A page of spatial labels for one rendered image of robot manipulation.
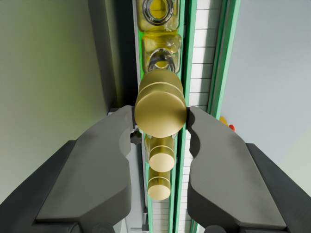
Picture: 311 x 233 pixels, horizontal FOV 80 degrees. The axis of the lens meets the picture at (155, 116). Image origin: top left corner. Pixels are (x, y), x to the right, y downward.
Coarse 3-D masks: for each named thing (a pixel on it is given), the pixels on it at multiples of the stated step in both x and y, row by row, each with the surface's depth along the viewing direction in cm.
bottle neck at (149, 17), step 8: (144, 0) 17; (152, 0) 20; (168, 0) 17; (144, 8) 17; (168, 8) 17; (144, 16) 18; (152, 16) 20; (168, 16) 18; (152, 24) 18; (160, 24) 18
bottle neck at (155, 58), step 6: (162, 48) 23; (156, 54) 21; (162, 54) 21; (168, 54) 22; (150, 60) 21; (156, 60) 20; (162, 60) 20; (168, 60) 20; (150, 66) 20; (156, 66) 24; (168, 66) 23; (174, 66) 20; (174, 72) 20
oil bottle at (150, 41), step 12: (144, 36) 25; (156, 36) 24; (168, 36) 24; (180, 36) 25; (144, 48) 24; (156, 48) 24; (168, 48) 24; (180, 48) 25; (144, 60) 25; (180, 60) 26; (144, 72) 27
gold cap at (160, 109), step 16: (144, 80) 14; (160, 80) 12; (176, 80) 14; (144, 96) 11; (160, 96) 11; (176, 96) 11; (144, 112) 12; (160, 112) 12; (176, 112) 11; (144, 128) 12; (160, 128) 12; (176, 128) 12
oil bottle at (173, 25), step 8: (136, 0) 22; (160, 0) 23; (176, 0) 21; (152, 8) 24; (160, 8) 24; (176, 8) 22; (160, 16) 24; (176, 16) 22; (144, 24) 23; (168, 24) 23; (176, 24) 23; (144, 32) 24; (152, 32) 24; (160, 32) 24; (168, 32) 24
